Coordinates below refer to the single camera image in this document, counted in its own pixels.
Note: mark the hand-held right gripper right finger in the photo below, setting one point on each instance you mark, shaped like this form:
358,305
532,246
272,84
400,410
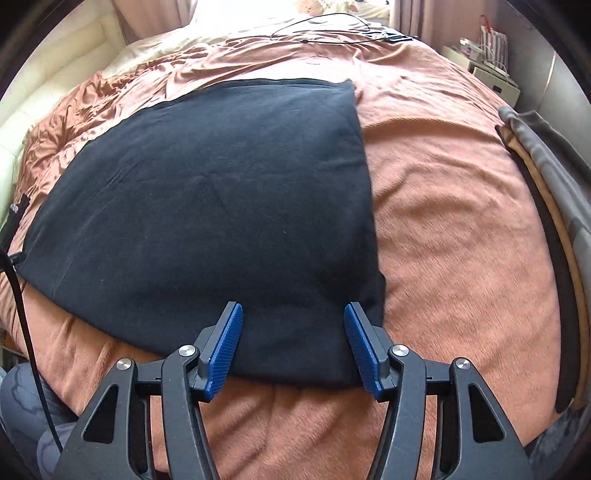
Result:
364,350

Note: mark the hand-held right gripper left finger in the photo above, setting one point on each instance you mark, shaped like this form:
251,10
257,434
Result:
226,350

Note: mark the black bear print t-shirt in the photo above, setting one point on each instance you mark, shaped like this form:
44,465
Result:
207,207

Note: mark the cream padded headboard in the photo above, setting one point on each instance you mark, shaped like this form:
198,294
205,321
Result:
46,83

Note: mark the brown blanket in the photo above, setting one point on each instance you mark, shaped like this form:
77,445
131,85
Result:
461,230

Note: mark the person's patterned grey pants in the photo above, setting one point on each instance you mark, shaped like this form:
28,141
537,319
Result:
23,406

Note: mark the cream duvet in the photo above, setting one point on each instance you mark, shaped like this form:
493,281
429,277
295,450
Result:
147,50

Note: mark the tan and black garment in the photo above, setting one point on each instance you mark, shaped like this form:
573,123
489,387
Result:
549,221

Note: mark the pink curtain beside headboard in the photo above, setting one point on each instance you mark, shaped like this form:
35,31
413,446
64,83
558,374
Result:
147,18

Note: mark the grey garment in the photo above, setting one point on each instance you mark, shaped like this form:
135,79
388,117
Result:
558,157

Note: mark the white nightstand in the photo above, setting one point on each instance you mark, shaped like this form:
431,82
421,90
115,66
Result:
498,87

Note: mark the small black device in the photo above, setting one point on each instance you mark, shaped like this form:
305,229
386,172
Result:
392,37

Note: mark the striped gift bag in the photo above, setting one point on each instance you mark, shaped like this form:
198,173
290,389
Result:
494,46

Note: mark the pink curtain beside nightstand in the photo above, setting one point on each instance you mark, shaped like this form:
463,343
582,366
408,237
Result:
415,18

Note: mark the bear print pillow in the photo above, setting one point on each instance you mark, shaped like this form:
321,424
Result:
309,5

